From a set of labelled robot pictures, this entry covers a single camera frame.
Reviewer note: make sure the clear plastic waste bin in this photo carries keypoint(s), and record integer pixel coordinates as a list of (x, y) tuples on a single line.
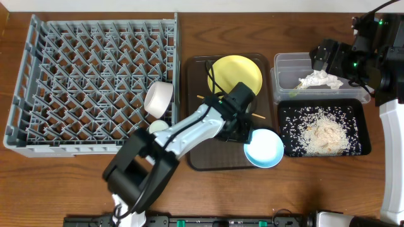
[(289, 67)]

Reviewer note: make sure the yellow round plate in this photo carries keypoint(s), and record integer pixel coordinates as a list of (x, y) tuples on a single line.
[(228, 71)]

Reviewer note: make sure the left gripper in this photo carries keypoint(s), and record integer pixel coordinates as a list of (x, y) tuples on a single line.
[(238, 133)]

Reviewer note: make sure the yellow green snack wrapper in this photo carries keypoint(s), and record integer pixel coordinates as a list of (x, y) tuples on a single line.
[(295, 91)]

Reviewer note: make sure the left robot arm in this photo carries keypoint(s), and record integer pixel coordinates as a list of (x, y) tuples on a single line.
[(142, 168)]

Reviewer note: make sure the upper wooden chopstick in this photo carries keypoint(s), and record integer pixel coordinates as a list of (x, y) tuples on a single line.
[(253, 114)]

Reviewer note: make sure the dark brown serving tray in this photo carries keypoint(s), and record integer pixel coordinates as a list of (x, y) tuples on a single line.
[(214, 154)]

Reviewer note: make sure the rice food scraps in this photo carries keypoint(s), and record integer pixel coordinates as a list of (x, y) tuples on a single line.
[(319, 131)]

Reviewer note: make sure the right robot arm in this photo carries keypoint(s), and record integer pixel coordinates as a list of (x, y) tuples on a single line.
[(375, 60)]

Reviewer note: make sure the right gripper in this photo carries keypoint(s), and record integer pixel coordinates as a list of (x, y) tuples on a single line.
[(340, 50)]

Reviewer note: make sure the white pink bowl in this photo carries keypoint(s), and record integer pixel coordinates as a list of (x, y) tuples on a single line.
[(158, 98)]

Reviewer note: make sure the grey plastic dishwasher rack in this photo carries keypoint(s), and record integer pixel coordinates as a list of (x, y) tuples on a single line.
[(81, 85)]

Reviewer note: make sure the light blue bowl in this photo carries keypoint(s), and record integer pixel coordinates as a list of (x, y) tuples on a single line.
[(265, 150)]

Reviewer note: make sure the small white cup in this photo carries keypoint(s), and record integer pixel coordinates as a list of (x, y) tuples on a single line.
[(157, 125)]

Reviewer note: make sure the white paper napkin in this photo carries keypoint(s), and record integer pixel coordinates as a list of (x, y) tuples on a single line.
[(319, 78)]

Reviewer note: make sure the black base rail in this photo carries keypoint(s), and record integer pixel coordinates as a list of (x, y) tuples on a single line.
[(282, 218)]

